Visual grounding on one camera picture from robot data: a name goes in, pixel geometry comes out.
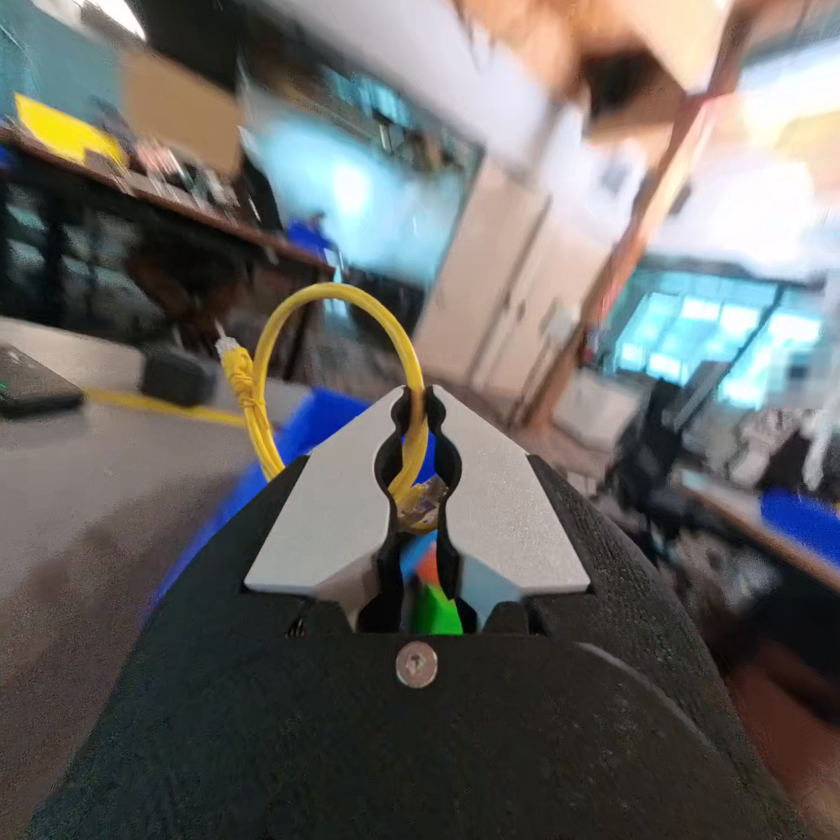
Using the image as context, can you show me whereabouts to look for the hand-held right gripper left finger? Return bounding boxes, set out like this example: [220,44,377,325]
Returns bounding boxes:
[243,385,412,633]

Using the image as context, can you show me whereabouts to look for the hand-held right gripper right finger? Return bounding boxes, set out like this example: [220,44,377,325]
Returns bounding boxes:
[425,385,593,633]

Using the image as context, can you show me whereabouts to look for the green rectangular block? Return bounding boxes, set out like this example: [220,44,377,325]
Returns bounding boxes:
[412,584,463,636]

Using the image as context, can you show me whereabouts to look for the yellow network cable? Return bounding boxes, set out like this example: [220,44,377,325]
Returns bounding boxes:
[217,282,455,534]

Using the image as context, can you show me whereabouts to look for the black office chair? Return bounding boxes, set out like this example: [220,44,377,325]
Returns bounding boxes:
[617,377,691,521]

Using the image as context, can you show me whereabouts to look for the yellow tape strip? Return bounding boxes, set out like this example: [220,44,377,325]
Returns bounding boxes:
[85,388,248,429]

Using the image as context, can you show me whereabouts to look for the black adapter cube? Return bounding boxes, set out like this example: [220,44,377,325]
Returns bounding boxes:
[141,351,219,408]

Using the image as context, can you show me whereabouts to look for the white double doors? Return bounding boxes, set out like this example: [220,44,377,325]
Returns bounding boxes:
[413,164,613,409]

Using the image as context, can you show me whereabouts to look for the brown office chair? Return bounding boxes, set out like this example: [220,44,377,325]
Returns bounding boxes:
[125,243,252,343]

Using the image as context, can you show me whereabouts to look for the small blue bin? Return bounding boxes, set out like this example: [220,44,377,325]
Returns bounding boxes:
[761,489,840,567]

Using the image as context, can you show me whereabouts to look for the flat blue plastic bin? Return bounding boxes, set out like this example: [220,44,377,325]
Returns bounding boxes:
[285,220,337,258]

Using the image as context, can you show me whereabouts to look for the black power bank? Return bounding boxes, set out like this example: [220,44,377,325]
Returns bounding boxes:
[0,346,86,419]

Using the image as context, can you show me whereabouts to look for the wooden desk with black legs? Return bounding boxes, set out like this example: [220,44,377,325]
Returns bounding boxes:
[0,128,337,370]

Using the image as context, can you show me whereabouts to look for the wooden panel on white stand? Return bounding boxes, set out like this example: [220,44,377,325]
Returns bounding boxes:
[121,49,242,176]

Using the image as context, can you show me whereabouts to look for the yellow box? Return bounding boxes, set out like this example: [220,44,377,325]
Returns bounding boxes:
[14,92,127,169]

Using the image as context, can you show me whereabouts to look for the wooden support post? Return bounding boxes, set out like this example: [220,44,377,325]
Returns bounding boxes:
[518,92,744,429]

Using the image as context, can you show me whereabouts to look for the black wall screen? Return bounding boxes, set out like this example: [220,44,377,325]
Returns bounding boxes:
[141,0,245,93]

